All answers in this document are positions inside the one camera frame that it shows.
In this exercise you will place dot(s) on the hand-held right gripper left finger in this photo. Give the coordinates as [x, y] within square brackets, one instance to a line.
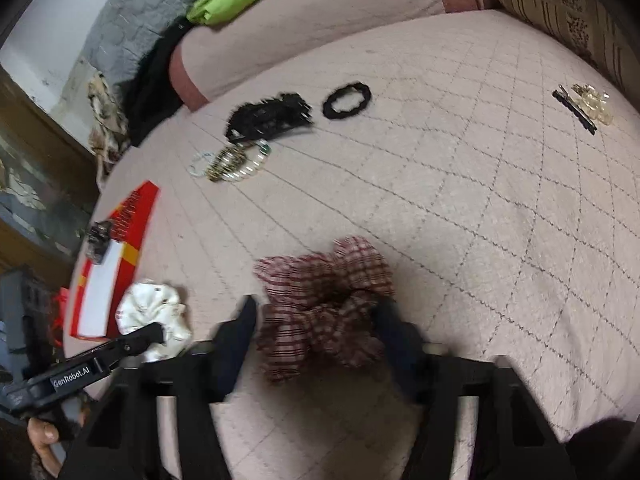
[234, 355]

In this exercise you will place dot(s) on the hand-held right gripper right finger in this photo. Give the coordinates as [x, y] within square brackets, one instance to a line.
[400, 350]

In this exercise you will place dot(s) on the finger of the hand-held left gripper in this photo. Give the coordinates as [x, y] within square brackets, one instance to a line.
[145, 335]

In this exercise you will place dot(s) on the white floral scrunchie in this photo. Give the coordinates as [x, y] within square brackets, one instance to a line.
[160, 305]

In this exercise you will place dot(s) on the red plaid scrunchie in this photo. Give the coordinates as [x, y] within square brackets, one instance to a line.
[320, 280]

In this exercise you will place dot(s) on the red cardboard box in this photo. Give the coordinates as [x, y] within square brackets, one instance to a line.
[140, 210]

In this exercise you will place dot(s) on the person's left hand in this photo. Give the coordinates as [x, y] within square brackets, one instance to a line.
[42, 434]

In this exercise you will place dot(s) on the red bag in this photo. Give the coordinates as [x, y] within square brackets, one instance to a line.
[60, 310]

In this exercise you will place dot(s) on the small black hair claw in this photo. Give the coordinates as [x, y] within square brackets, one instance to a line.
[97, 242]

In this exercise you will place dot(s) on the pink quilted bed cover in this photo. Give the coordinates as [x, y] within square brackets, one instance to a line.
[450, 210]

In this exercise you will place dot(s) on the brown patterned cloth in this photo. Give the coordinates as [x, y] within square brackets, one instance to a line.
[106, 115]

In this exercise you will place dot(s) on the dark cloth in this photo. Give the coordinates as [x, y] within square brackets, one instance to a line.
[605, 447]

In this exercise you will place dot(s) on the wooden cabinet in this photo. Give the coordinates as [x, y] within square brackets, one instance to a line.
[30, 125]

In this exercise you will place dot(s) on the large black hair claw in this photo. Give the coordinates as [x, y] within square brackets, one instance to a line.
[270, 115]

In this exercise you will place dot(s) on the black cloth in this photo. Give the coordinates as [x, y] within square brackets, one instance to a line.
[150, 90]

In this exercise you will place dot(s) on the black hair pin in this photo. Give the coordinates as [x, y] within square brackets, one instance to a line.
[575, 111]

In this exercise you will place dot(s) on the grey quilted blanket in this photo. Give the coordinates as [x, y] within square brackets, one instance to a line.
[130, 20]

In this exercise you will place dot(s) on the clear plastic hair clip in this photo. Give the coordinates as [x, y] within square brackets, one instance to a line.
[596, 102]

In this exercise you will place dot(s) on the folded pink blanket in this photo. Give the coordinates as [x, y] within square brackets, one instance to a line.
[300, 35]

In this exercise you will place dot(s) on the brown patterned cushion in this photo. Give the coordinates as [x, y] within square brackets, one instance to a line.
[565, 10]

